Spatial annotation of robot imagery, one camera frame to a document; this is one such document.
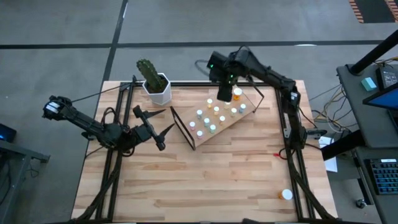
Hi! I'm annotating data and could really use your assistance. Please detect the small teal box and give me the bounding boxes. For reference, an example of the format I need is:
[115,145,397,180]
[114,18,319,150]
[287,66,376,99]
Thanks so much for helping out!
[360,77,378,92]

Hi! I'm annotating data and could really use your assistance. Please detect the white hexagonal plant pot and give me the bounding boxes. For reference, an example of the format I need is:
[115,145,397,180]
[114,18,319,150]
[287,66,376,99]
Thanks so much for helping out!
[142,73,172,106]

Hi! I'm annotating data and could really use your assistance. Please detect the green cactus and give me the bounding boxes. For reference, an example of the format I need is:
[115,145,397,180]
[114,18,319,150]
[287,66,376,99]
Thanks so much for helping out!
[136,58,167,93]

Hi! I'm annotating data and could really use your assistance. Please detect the dark mat orange striped edges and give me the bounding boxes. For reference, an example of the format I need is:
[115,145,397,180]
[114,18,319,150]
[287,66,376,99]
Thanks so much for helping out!
[348,0,398,24]

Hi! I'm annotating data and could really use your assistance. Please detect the dark grey desk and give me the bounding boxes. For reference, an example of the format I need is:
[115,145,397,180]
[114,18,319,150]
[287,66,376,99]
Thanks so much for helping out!
[336,63,398,224]

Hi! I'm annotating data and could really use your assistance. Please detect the grey metal cart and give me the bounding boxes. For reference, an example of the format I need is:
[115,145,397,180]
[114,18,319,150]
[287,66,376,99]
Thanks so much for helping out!
[0,139,51,224]

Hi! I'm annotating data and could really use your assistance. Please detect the yellow cable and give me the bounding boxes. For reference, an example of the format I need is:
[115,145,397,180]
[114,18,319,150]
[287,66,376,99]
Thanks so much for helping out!
[313,95,343,122]

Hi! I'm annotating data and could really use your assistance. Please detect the black device blue light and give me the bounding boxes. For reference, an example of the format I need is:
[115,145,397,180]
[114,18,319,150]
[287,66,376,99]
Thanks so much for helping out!
[0,123,18,144]

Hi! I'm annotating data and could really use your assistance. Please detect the black diagonal pole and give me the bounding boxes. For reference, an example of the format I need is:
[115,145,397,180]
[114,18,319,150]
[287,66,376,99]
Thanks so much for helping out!
[348,29,398,76]

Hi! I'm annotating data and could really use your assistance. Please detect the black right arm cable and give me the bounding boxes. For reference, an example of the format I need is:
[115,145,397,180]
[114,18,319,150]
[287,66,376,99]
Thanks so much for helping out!
[194,58,215,78]

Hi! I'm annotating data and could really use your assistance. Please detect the black aluminium rig frame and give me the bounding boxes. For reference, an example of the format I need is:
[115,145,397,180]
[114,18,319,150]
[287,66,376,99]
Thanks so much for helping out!
[70,80,338,223]

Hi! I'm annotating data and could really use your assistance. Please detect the long thin black cable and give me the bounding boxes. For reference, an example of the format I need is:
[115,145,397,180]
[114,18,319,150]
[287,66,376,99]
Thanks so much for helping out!
[70,74,137,103]

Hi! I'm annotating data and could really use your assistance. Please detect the black desk crossbar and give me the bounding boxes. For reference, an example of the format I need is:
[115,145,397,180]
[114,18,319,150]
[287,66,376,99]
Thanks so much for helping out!
[320,129,366,161]

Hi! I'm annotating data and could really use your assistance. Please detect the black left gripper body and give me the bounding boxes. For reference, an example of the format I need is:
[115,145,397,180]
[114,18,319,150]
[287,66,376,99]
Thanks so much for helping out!
[132,105,166,152]

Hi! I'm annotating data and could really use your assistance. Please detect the backlit black keyboard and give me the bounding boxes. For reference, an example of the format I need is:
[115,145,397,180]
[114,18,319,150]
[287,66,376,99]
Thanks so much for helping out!
[366,157,398,196]

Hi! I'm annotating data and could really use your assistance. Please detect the wooden shelf black metal frame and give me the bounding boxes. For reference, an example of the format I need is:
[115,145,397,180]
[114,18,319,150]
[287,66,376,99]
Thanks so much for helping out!
[170,67,265,151]

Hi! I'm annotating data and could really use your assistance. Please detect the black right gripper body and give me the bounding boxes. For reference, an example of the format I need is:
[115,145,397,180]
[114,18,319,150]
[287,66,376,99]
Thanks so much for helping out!
[207,51,239,103]

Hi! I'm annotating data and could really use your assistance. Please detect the grey metal bracket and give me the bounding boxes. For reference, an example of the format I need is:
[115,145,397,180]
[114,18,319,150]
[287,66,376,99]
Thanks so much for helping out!
[282,123,295,139]

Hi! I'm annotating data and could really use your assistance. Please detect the white paper sheet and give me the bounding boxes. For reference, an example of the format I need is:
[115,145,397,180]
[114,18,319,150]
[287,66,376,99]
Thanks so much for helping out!
[317,136,339,174]

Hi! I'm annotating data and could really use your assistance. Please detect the black power adapter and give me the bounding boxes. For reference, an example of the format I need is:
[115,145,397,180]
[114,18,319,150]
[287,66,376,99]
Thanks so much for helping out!
[375,67,398,91]

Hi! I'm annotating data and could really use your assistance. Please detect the laptop with blue screen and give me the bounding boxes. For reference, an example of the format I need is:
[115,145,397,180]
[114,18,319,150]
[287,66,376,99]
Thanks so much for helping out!
[362,82,398,111]

